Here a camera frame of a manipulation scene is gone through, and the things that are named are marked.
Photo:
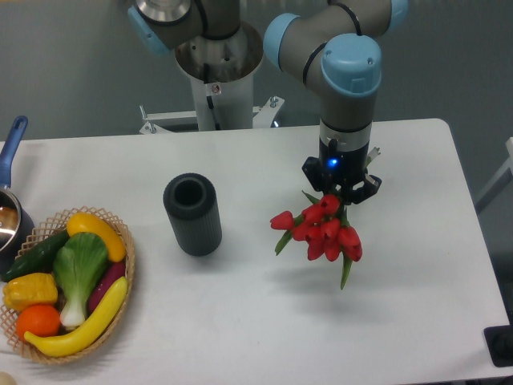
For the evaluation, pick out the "red tulip bouquet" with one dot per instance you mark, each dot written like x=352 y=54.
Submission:
x=325 y=228

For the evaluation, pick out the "yellow banana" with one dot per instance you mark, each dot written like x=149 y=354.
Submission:
x=87 y=333

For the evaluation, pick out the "dark grey ribbed vase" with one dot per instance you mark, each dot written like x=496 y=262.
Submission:
x=190 y=202

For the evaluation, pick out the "purple eggplant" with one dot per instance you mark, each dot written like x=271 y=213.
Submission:
x=113 y=272

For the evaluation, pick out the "orange fruit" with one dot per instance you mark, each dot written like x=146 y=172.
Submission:
x=40 y=320

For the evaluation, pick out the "black device at table edge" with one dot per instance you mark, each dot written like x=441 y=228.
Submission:
x=499 y=344

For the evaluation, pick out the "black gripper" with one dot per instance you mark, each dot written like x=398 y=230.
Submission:
x=344 y=168

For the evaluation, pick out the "white furniture frame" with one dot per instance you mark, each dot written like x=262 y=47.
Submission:
x=497 y=183

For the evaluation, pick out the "woven wicker basket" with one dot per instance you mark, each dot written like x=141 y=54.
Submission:
x=49 y=226

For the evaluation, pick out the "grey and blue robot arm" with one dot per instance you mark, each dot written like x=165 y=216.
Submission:
x=334 y=54

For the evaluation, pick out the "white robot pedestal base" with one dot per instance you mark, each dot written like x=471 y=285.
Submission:
x=221 y=74

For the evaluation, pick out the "yellow bell pepper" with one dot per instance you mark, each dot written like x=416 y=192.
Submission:
x=29 y=290

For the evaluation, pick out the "blue handled saucepan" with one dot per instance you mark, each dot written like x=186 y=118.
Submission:
x=16 y=224

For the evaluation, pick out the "beige object at bottom edge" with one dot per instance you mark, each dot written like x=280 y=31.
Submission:
x=6 y=379

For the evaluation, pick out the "green cucumber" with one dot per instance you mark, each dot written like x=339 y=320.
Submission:
x=38 y=259

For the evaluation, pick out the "green bok choy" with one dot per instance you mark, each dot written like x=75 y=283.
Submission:
x=77 y=268

